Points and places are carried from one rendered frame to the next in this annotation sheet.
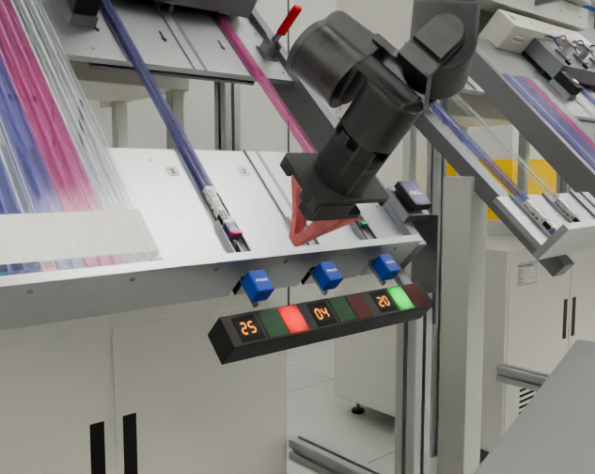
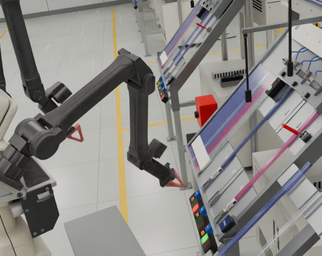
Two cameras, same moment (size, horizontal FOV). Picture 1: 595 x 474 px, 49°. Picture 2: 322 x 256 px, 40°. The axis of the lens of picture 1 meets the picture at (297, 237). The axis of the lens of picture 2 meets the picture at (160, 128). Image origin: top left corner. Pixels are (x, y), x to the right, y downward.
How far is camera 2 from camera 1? 218 cm
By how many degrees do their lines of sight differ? 121
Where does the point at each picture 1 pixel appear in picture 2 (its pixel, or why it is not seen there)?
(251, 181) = (230, 175)
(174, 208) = (215, 165)
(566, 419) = (127, 245)
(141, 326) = (279, 205)
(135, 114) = not seen: outside the picture
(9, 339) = (265, 178)
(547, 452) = (121, 233)
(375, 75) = not seen: hidden behind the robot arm
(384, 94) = not seen: hidden behind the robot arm
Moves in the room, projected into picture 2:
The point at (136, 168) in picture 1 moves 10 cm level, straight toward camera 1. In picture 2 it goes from (224, 151) to (201, 149)
